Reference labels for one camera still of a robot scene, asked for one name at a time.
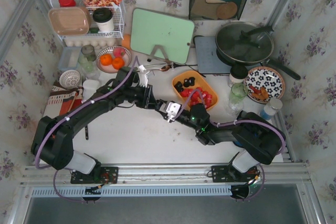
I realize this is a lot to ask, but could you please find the red capsule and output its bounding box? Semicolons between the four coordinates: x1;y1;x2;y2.
202;91;213;104

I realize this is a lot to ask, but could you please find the black capsule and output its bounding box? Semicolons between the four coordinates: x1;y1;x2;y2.
183;77;195;88
174;82;184;93

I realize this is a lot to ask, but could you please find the red capsule number two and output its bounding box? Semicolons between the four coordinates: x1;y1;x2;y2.
180;89;193;98

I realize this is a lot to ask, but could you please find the orange storage basket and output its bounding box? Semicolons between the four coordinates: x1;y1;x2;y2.
172;70;218;111

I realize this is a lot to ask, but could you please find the clear glass cup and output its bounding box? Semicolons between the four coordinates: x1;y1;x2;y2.
226;97;244;115

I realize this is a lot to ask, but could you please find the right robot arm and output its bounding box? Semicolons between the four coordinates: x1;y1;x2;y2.
156;102;286;183

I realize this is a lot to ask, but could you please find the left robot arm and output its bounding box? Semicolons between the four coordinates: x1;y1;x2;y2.
31;67;163;183

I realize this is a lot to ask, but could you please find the copper spoon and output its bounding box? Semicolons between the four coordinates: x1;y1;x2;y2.
153;65;172;72

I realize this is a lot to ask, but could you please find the fruit bowl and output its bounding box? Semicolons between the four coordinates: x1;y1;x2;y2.
96;46;132;73

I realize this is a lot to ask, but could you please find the grey induction cooker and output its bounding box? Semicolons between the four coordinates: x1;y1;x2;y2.
193;36;231;75

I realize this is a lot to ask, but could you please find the paper cup black lid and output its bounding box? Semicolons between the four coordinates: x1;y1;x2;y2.
228;65;248;87

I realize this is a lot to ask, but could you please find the green cutting board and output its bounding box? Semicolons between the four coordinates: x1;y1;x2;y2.
130;8;195;64

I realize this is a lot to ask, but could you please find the egg carton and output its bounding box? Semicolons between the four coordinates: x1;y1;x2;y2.
64;38;119;50

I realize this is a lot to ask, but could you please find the dark glass cup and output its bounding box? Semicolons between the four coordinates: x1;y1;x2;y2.
81;45;96;61

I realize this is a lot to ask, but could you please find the floral patterned plate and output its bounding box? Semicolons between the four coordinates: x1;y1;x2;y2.
244;67;286;104

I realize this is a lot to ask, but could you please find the white small strainer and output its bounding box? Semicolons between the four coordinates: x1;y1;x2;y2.
59;70;81;89

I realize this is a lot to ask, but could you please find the white blue bottle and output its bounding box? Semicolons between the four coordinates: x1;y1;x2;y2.
259;98;283;120

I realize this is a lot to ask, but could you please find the striped orange cloth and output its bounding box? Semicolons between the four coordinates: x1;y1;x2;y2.
43;81;83;118

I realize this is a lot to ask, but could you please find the blue plastic container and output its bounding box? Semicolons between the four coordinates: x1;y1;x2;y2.
58;47;81;71

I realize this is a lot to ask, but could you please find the black pan with lid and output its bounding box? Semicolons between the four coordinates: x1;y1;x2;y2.
215;22;301;81

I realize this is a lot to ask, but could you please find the white black lid cup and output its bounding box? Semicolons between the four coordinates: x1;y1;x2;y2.
92;7;114;32

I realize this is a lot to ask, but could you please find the beige rectangular tray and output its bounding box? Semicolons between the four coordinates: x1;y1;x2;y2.
48;7;91;36

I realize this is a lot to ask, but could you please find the round cork coaster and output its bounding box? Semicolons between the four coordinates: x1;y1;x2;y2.
216;2;238;19

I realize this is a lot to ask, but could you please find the black mesh holder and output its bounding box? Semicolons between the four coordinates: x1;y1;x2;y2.
188;0;247;20

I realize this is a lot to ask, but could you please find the red lid jar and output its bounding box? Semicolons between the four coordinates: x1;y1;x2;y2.
58;0;76;7

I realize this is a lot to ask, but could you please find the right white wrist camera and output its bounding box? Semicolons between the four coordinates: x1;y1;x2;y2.
164;101;182;123

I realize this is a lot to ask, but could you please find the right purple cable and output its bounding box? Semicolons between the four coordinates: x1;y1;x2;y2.
174;89;287;202

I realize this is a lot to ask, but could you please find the purple cable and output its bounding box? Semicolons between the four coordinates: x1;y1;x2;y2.
34;55;140;204
174;89;287;202

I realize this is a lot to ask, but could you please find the white wire rack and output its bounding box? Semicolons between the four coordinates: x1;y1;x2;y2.
48;0;125;39

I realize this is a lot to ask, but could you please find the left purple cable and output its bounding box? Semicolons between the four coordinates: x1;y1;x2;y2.
34;55;140;204

